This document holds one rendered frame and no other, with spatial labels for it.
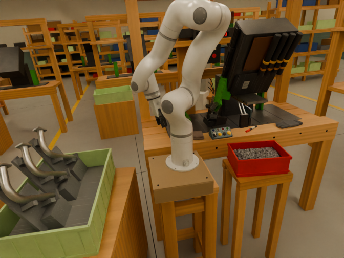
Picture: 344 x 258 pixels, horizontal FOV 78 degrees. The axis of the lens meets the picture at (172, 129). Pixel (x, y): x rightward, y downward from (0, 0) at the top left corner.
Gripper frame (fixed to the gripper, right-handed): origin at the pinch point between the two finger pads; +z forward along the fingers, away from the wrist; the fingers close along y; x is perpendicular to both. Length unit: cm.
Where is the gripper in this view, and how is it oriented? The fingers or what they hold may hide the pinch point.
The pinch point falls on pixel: (162, 124)
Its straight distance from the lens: 118.8
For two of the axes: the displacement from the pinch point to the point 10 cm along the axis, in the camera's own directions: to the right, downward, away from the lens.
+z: 2.8, 9.2, 2.7
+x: -9.0, 3.5, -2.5
